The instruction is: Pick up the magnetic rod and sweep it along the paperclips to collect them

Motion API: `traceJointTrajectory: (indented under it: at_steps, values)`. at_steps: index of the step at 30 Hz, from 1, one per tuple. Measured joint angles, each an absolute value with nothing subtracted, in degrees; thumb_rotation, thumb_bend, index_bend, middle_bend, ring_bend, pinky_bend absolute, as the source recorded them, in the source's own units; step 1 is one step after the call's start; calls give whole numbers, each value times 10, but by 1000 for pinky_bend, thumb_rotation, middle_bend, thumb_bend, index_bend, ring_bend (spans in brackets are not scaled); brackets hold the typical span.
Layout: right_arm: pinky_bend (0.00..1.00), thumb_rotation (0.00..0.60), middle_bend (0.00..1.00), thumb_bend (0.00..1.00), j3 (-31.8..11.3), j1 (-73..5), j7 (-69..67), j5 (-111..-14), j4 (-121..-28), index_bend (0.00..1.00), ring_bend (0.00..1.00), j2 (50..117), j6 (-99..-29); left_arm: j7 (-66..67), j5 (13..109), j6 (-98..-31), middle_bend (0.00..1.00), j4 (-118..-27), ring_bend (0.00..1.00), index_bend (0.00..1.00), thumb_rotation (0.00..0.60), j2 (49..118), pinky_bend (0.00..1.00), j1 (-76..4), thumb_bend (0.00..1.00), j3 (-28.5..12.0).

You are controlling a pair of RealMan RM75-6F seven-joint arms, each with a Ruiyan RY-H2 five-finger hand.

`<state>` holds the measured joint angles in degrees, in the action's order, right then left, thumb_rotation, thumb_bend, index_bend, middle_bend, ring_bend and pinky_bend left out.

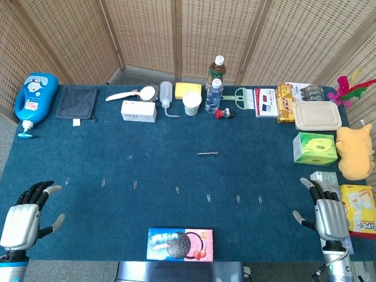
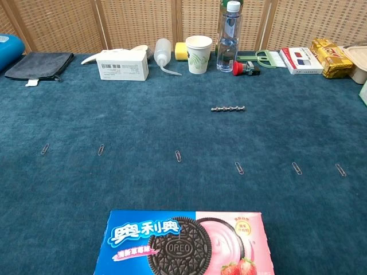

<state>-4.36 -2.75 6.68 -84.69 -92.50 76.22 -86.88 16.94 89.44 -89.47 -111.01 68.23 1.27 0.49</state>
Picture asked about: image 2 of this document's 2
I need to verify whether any silver magnetic bar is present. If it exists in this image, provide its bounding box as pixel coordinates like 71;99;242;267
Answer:
211;105;247;113

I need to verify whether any dark teal carpet table cover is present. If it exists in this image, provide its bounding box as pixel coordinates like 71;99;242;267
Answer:
0;50;367;275

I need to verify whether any paper cup with leaf print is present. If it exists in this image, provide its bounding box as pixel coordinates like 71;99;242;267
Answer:
185;35;213;75

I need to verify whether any yellow sponge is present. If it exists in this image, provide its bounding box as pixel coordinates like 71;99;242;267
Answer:
174;42;189;61

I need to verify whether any translucent squeeze wash bottle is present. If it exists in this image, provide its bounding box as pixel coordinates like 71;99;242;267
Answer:
154;38;182;76

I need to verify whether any red emergency stop button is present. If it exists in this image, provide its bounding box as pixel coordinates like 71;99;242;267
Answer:
232;60;261;77

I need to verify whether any white cardboard box with labels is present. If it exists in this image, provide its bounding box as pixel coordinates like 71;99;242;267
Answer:
96;50;150;82

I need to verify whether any beige oval brush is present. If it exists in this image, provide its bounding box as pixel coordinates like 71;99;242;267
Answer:
132;44;156;60

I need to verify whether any clear plastic water bottle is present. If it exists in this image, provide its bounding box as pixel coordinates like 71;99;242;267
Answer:
216;1;243;73

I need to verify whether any blue pink Oreo box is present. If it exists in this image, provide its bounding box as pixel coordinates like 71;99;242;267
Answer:
93;210;275;275

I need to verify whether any light green plastic brush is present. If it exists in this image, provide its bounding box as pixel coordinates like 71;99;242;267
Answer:
237;50;287;69

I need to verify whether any white curved shoehorn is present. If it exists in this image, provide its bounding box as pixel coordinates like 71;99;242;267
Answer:
80;48;135;65

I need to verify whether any wooden rattan folding screen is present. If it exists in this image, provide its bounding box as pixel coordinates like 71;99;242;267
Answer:
0;0;367;56

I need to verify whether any white box with red print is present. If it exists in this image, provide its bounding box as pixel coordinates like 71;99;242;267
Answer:
279;47;325;75

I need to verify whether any dark grey zipper pouch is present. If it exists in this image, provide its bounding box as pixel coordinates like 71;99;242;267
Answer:
4;52;75;83

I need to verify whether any golden yellow snack box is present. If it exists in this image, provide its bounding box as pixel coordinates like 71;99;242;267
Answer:
309;38;354;79

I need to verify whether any pale green package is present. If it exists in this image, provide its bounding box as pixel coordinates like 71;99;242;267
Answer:
359;81;367;107

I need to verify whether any beige lidded food container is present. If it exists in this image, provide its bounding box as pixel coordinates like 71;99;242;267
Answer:
339;45;367;85

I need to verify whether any blue rounded plastic case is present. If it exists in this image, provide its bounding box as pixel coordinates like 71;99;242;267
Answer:
0;34;26;72

